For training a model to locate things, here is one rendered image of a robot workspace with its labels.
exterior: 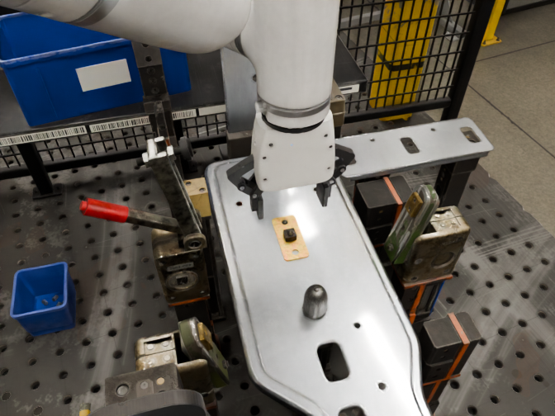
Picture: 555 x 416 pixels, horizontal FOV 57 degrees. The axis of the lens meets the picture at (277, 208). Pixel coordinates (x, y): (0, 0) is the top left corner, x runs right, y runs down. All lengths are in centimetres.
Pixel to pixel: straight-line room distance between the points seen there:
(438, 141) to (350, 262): 33
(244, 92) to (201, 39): 51
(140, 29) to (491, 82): 283
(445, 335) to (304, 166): 29
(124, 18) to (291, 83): 23
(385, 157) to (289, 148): 34
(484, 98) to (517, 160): 49
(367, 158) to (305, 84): 39
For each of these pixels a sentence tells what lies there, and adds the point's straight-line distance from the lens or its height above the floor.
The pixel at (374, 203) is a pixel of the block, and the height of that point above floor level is 98.
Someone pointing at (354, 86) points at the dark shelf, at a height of 102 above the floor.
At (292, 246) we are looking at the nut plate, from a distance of 75.
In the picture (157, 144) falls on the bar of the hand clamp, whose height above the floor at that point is 121.
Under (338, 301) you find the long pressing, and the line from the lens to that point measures 71.
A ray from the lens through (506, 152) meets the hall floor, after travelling 265.
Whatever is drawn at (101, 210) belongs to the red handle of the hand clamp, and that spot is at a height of 114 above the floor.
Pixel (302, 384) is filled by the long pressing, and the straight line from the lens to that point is 65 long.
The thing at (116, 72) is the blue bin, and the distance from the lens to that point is 96.
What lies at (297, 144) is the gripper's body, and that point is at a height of 121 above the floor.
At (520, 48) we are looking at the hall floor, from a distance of 350.
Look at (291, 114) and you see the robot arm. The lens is 56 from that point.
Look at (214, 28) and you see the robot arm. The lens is 40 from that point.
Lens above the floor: 160
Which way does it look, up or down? 48 degrees down
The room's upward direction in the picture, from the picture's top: straight up
